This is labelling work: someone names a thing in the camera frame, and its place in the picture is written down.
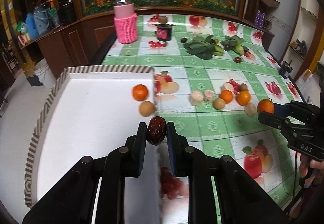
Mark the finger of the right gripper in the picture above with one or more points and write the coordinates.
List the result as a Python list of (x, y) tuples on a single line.
[(273, 120), (282, 110)]

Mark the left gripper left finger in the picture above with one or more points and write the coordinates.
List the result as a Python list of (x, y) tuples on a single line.
[(135, 155)]

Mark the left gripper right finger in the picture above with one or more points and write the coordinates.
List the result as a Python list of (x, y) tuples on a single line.
[(176, 145)]

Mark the orange mandarin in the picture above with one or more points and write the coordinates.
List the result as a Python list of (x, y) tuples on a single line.
[(266, 105), (243, 98), (226, 95)]

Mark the red jujube date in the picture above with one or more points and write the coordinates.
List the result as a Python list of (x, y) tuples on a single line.
[(156, 130)]

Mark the pale lotus root piece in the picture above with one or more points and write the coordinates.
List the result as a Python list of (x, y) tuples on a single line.
[(196, 98), (227, 86), (209, 96), (250, 109)]

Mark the tan longan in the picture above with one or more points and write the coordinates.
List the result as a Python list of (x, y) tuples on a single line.
[(146, 108)]

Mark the orange mandarin tray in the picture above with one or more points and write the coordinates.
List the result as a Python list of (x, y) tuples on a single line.
[(140, 92)]

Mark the brown round fruit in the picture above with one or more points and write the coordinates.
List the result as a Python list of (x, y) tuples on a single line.
[(219, 104)]

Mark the right hand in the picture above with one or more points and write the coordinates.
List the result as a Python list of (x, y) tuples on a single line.
[(311, 170)]

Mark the small kiwi fruit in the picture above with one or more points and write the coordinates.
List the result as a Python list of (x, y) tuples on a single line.
[(243, 87)]

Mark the white striped-edge tray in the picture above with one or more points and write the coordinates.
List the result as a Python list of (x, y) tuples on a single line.
[(76, 164)]

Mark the dark red plum fruit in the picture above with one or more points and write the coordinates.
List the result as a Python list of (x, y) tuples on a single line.
[(238, 60)]

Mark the green vegetable with corn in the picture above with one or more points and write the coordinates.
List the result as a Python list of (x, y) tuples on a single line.
[(234, 43)]

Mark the purple bottles on shelf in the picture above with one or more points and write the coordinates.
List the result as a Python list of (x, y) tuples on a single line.
[(259, 19)]

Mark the leafy green bok choy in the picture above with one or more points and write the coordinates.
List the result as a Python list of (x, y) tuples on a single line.
[(204, 47)]

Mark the black jar with pink label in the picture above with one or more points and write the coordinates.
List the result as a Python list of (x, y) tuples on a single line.
[(164, 32)]

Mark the white plastic bucket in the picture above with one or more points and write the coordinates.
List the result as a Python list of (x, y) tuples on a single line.
[(44, 74)]

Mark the pink knit-sleeved bottle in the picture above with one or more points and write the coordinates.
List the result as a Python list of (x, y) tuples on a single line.
[(125, 21)]

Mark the grey electric kettle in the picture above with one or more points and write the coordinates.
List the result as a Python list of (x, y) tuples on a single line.
[(41, 19)]

